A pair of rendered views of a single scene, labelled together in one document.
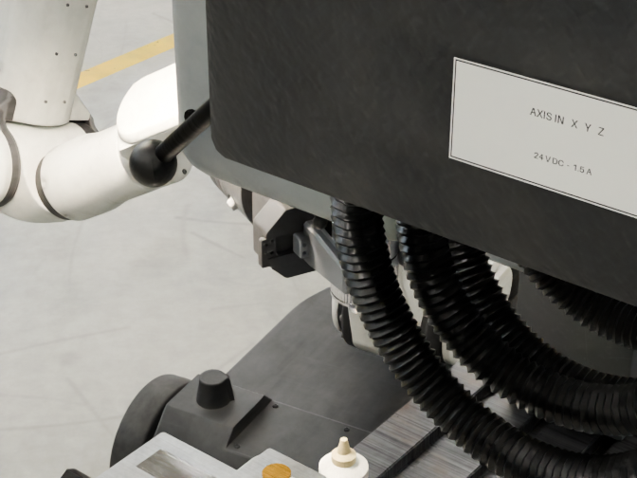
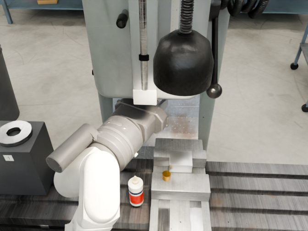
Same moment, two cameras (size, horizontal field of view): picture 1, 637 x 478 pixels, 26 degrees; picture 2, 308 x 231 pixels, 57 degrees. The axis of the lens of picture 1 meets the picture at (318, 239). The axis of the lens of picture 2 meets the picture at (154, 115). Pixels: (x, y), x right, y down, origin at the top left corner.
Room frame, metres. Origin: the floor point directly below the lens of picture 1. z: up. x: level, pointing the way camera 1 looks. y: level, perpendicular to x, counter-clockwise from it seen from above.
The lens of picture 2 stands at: (1.11, 0.40, 1.64)
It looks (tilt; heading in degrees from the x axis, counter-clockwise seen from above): 40 degrees down; 235
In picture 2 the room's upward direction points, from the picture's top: straight up
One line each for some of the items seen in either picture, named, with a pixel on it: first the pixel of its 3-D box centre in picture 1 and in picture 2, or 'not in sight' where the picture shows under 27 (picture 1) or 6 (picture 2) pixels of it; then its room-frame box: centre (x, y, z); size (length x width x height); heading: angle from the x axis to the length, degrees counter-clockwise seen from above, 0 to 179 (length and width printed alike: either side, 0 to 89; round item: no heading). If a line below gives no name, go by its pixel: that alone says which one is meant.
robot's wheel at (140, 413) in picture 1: (163, 445); not in sight; (1.55, 0.22, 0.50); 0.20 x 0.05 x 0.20; 152
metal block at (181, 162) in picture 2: not in sight; (180, 165); (0.76, 0.02, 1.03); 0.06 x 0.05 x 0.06; 142
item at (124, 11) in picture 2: not in sight; (123, 15); (0.91, 0.03, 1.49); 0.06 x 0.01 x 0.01; 52
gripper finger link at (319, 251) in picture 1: (323, 261); (162, 108); (0.81, 0.00, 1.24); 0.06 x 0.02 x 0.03; 27
